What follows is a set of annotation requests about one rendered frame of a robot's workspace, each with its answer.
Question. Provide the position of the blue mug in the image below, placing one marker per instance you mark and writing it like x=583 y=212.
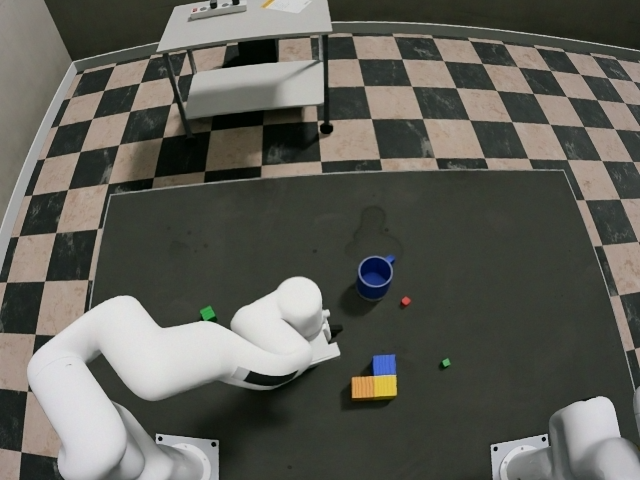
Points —
x=375 y=271

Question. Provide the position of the orange cube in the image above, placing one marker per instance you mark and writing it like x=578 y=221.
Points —
x=362 y=388

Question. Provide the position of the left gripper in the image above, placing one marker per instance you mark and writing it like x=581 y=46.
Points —
x=333 y=329

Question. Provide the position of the blue cube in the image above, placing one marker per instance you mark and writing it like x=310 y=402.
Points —
x=383 y=365

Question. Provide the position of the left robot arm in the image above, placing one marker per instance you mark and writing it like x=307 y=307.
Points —
x=156 y=364

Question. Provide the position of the green cube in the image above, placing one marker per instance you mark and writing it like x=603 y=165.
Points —
x=208 y=314

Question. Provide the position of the yellow cube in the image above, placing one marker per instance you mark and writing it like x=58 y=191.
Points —
x=385 y=387

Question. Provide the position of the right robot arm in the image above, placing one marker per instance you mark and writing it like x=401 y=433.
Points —
x=584 y=444

